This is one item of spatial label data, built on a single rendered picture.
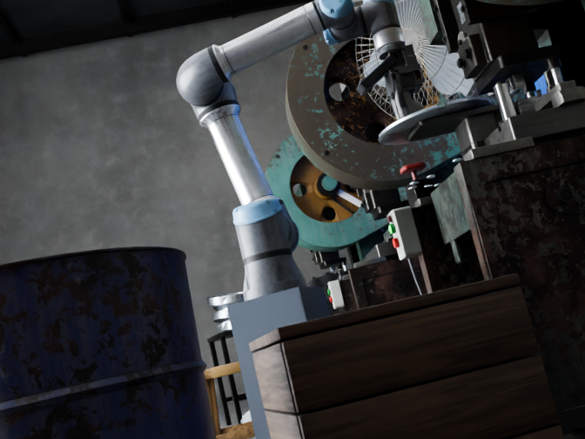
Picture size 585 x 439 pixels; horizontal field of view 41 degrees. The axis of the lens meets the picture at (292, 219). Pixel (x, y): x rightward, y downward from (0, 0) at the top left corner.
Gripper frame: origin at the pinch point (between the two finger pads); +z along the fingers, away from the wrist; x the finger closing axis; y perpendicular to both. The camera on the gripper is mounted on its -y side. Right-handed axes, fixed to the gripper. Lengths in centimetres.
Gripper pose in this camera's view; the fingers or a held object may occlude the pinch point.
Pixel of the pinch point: (403, 124)
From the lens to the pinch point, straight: 197.8
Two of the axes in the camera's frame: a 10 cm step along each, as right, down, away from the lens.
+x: -0.7, 1.9, 9.8
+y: 9.7, -2.1, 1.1
